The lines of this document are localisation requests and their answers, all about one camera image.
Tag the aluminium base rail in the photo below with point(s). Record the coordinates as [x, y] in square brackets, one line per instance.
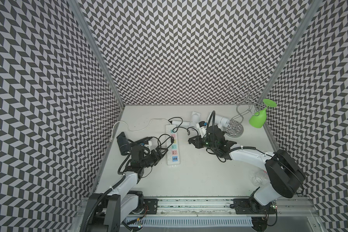
[207, 212]

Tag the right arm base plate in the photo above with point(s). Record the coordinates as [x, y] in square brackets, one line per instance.
[243, 206]

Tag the white power strip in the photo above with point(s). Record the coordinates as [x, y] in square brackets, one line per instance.
[173, 158]

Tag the clear wine glass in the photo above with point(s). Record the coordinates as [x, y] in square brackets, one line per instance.
[260, 178]

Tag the white hair dryer right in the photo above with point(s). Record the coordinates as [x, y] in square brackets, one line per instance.
[215, 119]

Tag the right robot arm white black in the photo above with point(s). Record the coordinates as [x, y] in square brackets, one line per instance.
[284, 175]

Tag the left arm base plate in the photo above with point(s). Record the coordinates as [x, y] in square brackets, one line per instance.
[149, 206]

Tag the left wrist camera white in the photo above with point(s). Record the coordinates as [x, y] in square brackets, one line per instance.
[146, 142]

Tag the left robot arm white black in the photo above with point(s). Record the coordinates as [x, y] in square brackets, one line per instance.
[106, 211]

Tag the green plastic wine glass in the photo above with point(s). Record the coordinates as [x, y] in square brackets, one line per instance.
[259, 118]

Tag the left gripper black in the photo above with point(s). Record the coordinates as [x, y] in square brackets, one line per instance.
[157, 156]

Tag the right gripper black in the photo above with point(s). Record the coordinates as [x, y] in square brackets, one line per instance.
[197, 143]

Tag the silver wire glass rack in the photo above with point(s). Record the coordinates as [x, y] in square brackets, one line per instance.
[245, 102]

